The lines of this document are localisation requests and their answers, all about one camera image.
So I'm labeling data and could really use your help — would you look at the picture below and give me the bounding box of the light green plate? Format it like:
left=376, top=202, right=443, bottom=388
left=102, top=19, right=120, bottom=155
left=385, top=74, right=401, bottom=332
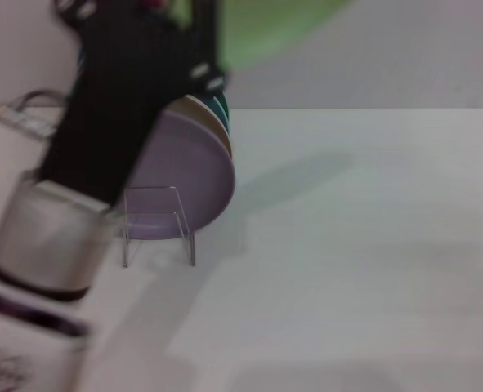
left=219, top=0, right=357, bottom=71

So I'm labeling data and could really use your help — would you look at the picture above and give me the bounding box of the blue plate with pale rim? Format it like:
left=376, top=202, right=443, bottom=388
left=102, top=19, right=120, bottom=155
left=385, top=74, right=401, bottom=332
left=202, top=96, right=230, bottom=134

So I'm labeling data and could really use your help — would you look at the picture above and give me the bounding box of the purple plate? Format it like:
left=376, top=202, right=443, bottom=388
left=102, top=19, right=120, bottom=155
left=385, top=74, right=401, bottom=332
left=123, top=109, right=238, bottom=243

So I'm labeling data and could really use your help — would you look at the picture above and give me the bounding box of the tan brown plate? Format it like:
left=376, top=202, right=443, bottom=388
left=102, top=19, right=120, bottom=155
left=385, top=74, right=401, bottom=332
left=170, top=94, right=234, bottom=161

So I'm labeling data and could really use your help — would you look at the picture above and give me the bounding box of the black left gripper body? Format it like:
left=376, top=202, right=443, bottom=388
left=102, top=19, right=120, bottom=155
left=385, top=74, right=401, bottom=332
left=39, top=0, right=209, bottom=207

